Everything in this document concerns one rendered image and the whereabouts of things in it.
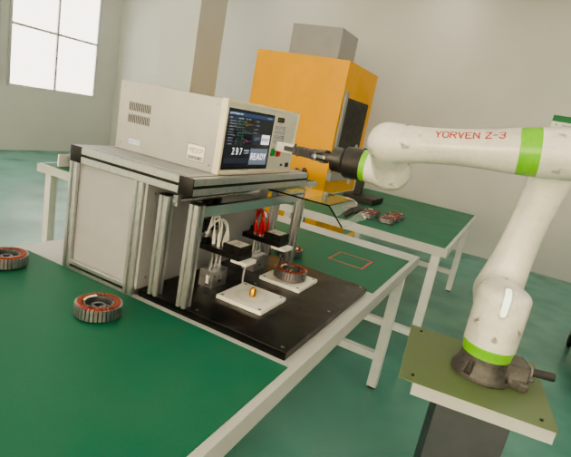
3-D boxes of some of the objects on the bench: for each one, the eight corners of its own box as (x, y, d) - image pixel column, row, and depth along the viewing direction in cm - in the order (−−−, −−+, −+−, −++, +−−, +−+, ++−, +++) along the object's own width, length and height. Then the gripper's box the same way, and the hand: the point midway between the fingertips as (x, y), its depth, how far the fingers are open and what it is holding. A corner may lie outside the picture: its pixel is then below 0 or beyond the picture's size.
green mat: (409, 261, 220) (409, 260, 220) (372, 293, 167) (372, 293, 167) (245, 211, 259) (245, 210, 259) (172, 224, 205) (172, 224, 205)
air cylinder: (225, 283, 144) (227, 267, 142) (211, 289, 137) (214, 272, 136) (212, 278, 146) (215, 262, 144) (198, 284, 139) (199, 267, 138)
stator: (130, 314, 117) (132, 301, 116) (96, 329, 107) (98, 315, 106) (98, 300, 121) (100, 286, 120) (62, 313, 111) (63, 299, 110)
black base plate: (365, 293, 166) (367, 286, 165) (284, 361, 109) (285, 353, 109) (255, 255, 185) (256, 249, 184) (138, 296, 129) (139, 288, 128)
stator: (310, 278, 159) (313, 268, 158) (296, 286, 149) (298, 276, 148) (282, 268, 164) (284, 258, 163) (266, 276, 154) (268, 265, 153)
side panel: (137, 293, 130) (150, 181, 122) (129, 296, 127) (142, 182, 120) (70, 264, 141) (78, 160, 134) (62, 266, 139) (69, 160, 131)
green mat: (287, 367, 107) (287, 366, 107) (48, 577, 53) (48, 576, 53) (27, 250, 145) (27, 249, 145) (-264, 302, 92) (-264, 301, 92)
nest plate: (285, 301, 139) (285, 297, 139) (260, 316, 126) (261, 312, 125) (244, 285, 145) (244, 281, 145) (216, 297, 132) (216, 294, 132)
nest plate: (316, 282, 160) (317, 279, 160) (298, 293, 147) (299, 289, 147) (279, 269, 166) (280, 266, 166) (258, 278, 153) (259, 275, 153)
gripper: (334, 173, 133) (264, 157, 143) (349, 172, 145) (284, 157, 155) (340, 148, 132) (268, 132, 141) (354, 149, 143) (287, 134, 153)
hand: (285, 148), depth 147 cm, fingers closed
